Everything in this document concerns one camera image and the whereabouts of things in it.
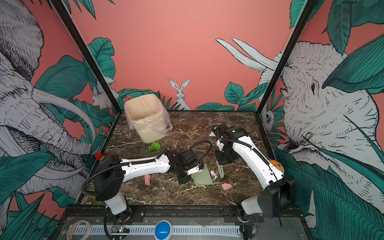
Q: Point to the white paper scrap centre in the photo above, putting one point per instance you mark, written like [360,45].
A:
[214,175]

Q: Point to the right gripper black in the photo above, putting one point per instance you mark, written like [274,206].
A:
[222,161]

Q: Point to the blue round button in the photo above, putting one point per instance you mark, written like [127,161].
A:
[163,230]

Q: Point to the green paper scrap near bin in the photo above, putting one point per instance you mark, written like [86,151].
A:
[155,146]

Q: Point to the orange plush toy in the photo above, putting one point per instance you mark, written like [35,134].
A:
[277,165]

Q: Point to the light green dustpan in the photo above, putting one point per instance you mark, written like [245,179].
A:
[202,178]

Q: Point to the light green hand brush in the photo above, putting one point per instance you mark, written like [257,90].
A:
[221,170]

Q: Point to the white slotted cable duct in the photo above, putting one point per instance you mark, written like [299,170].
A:
[150,230]

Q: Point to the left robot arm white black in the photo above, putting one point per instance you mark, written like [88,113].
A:
[106,181]

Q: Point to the pink paper scrap lower left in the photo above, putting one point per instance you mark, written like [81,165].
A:
[147,180]

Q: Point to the pink paper scrap right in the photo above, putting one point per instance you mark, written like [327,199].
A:
[226,186]

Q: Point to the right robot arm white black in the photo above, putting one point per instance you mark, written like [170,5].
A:
[278,188]

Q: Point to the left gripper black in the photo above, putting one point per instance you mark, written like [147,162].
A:
[187,180]

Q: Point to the cream trash bin with bag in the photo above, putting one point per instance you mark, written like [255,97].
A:
[148,117]

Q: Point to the pink paper scrap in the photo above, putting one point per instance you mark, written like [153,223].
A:
[226,186]
[147,180]

